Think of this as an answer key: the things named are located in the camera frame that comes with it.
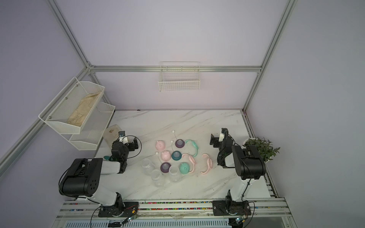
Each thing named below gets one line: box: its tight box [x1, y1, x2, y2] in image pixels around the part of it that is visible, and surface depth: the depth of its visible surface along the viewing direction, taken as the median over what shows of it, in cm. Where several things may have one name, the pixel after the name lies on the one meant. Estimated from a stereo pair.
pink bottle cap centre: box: [161, 150, 172, 162], surface depth 92 cm
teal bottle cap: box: [179, 161, 190, 175], surface depth 86 cm
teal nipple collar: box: [171, 150, 183, 162], surface depth 94 cm
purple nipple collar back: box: [174, 138, 185, 149], surface depth 100 cm
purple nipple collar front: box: [160, 161, 172, 174], surface depth 87 cm
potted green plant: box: [242, 136, 281, 163], surface depth 81 cm
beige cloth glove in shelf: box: [66, 91, 102, 127], surface depth 81 cm
